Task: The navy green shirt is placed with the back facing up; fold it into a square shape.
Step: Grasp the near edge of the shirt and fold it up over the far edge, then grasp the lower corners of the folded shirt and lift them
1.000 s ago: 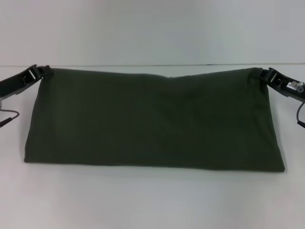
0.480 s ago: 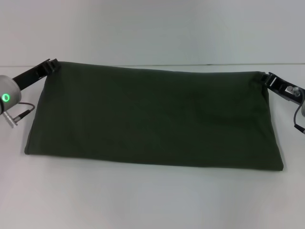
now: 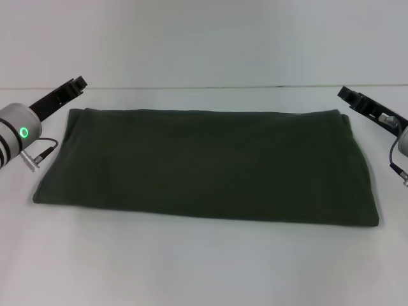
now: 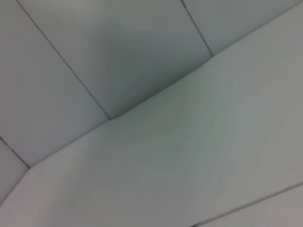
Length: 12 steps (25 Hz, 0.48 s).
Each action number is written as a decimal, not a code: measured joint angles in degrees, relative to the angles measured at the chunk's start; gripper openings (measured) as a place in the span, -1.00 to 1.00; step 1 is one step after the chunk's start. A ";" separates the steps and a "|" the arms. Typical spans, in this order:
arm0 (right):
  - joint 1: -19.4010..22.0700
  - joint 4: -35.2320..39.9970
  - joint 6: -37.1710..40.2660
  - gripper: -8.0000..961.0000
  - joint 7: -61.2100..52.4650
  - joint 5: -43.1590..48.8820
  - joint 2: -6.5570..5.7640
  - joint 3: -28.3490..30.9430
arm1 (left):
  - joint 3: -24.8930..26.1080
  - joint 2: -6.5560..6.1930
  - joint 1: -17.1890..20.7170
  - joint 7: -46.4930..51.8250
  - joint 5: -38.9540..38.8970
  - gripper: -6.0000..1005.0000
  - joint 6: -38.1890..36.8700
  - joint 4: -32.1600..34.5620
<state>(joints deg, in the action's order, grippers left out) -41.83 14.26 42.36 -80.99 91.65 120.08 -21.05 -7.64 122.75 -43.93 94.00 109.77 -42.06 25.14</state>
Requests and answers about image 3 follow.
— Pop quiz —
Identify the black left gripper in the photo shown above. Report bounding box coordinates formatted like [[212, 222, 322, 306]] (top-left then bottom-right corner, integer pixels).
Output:
[[27, 75, 89, 122]]

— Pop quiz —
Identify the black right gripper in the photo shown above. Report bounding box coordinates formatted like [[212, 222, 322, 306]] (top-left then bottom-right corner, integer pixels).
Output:
[[337, 85, 408, 138]]

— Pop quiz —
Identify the dark green t-shirt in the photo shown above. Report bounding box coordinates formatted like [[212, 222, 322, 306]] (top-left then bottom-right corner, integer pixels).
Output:
[[33, 107, 382, 229]]

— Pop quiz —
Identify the dark right arm cable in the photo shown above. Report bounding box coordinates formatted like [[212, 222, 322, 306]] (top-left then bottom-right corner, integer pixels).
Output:
[[379, 113, 408, 187]]

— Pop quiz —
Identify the dark arm cable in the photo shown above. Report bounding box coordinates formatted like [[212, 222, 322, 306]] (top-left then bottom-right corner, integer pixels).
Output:
[[19, 137, 60, 173], [379, 113, 408, 187]]

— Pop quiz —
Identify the dark left arm cable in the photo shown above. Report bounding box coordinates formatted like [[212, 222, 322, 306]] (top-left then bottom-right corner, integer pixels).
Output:
[[19, 137, 60, 173]]

